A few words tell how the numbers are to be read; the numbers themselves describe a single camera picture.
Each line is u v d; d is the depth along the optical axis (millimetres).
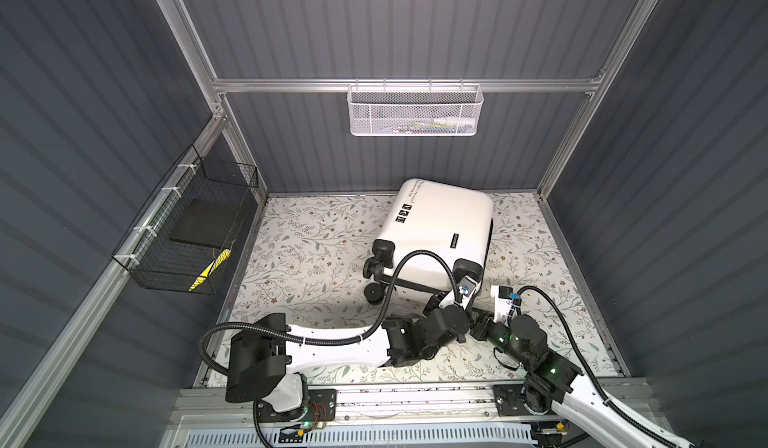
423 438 770
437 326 511
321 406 723
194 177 777
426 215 878
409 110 1238
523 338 608
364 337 485
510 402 736
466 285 599
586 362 600
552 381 590
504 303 721
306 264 1000
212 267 688
